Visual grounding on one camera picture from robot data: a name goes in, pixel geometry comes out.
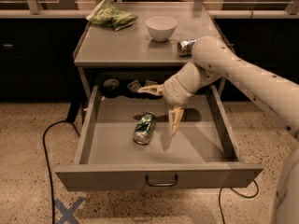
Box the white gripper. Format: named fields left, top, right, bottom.
left=137, top=62, right=221, bottom=135

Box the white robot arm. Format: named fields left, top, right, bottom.
left=138, top=36, right=299, bottom=224

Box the green soda can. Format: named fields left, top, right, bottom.
left=133, top=112, right=157, bottom=145

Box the silver crushed can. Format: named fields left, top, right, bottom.
left=178, top=38, right=197, bottom=57

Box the grey open drawer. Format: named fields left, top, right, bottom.
left=56, top=87, right=263, bottom=191

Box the grey cabinet counter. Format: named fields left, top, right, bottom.
left=74, top=2, right=223, bottom=96

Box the right white tag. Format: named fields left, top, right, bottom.
left=145, top=80, right=158, bottom=86

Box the white tag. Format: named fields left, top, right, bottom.
left=145, top=80, right=158, bottom=86
left=127, top=80, right=141, bottom=93

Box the left white tag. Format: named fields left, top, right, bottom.
left=127, top=80, right=141, bottom=93

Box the round dark object in cabinet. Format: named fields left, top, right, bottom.
left=102, top=78, right=120, bottom=98

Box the white bowl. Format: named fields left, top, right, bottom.
left=146, top=17, right=177, bottom=42

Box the green chip bag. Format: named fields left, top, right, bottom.
left=86, top=0, right=138, bottom=31

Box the blue tape cross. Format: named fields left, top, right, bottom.
left=54, top=197, right=85, bottom=224

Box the black drawer handle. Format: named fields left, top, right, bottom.
left=145, top=175, right=178, bottom=188

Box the black cable left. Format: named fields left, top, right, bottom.
left=42, top=119, right=81, bottom=224

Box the black cable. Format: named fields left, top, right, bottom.
left=42, top=119, right=81, bottom=224
left=218, top=179, right=260, bottom=224

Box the black cable right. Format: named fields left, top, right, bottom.
left=218, top=179, right=260, bottom=224

